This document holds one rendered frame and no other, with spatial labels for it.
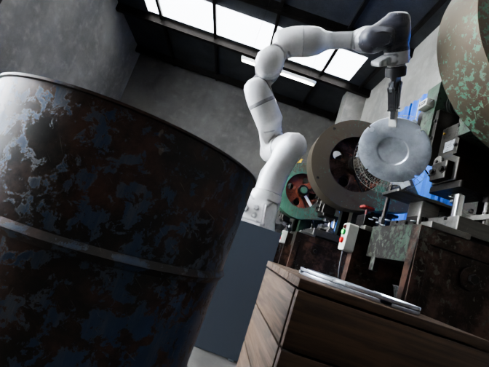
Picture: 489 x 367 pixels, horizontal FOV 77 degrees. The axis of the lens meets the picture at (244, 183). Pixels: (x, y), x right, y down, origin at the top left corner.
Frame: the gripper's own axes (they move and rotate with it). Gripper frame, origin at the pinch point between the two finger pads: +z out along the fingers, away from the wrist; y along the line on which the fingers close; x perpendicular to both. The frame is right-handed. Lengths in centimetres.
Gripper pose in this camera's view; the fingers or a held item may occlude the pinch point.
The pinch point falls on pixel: (393, 118)
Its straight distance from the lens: 142.1
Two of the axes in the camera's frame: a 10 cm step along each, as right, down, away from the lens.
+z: 1.5, 9.0, 4.1
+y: 6.1, -4.1, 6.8
